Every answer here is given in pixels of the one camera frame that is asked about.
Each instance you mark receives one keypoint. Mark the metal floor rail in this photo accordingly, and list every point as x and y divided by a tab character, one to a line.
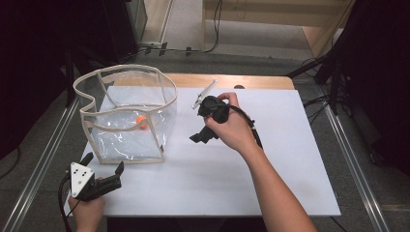
354	167
38	167

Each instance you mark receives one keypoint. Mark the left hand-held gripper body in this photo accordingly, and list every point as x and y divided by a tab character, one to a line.
82	179

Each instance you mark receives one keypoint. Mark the person's left hand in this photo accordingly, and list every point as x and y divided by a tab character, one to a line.
87	214

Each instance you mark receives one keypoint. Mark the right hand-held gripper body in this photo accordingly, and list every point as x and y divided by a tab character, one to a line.
214	108

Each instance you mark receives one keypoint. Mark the clear plastic bag beige trim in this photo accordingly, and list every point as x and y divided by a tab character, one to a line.
129	146

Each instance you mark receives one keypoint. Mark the dark curtain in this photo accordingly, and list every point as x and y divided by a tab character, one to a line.
29	64
383	64

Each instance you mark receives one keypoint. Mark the small orange object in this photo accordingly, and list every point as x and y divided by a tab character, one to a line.
141	121

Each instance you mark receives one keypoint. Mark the light wooden shelf unit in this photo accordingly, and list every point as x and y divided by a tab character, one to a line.
257	13

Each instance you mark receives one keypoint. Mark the black tripod stand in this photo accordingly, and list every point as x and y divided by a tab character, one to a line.
332	71

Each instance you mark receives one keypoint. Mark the person's right hand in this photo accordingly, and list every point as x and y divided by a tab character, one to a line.
237	132

